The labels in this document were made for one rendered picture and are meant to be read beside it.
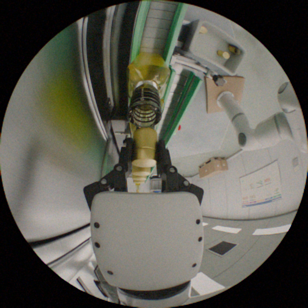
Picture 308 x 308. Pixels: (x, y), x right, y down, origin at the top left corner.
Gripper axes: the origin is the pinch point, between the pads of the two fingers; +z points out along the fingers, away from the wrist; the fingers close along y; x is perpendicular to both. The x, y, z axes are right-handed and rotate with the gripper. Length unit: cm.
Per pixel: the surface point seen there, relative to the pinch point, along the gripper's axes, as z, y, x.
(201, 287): -136, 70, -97
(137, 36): 14.8, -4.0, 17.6
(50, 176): -4.7, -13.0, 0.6
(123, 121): 32.4, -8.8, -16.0
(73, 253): -17.2, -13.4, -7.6
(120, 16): 32, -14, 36
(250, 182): 25, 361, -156
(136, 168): 0.8, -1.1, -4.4
